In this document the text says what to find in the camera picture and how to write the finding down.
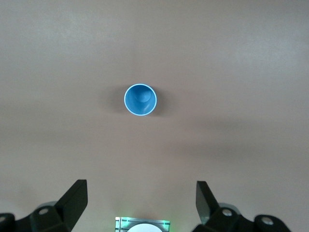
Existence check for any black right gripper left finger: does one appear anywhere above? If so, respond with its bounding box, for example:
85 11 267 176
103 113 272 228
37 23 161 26
0 179 88 232

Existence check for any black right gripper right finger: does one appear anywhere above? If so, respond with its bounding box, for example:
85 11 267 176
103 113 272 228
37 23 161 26
193 180 290 232

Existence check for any blue plastic cup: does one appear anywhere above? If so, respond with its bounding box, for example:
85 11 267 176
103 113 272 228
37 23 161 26
124 83 157 116

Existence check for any brown table cover sheet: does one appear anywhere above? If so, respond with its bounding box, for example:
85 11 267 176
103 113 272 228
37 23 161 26
0 0 309 232

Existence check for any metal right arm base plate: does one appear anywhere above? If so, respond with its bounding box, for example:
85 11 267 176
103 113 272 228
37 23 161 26
115 216 171 232

